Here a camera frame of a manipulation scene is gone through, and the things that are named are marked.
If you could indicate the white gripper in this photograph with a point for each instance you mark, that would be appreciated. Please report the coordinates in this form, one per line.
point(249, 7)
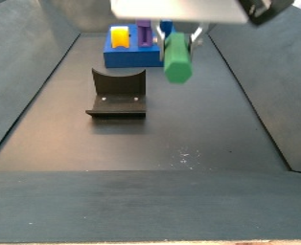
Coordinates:
point(216, 11)

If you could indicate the green hexagon prism block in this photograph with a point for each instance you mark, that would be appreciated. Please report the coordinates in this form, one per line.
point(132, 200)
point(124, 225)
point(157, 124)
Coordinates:
point(177, 66)

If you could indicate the blue shape sorter board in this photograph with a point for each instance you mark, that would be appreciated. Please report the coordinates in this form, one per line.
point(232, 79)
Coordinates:
point(133, 56)

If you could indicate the purple pentagon peg block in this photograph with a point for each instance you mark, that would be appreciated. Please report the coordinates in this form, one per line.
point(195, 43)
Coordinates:
point(144, 33)

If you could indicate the yellow arch block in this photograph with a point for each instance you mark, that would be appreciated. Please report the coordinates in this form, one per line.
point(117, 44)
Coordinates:
point(118, 36)

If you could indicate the black curved holder stand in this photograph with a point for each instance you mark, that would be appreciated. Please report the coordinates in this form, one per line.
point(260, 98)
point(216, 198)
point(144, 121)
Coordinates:
point(120, 96)

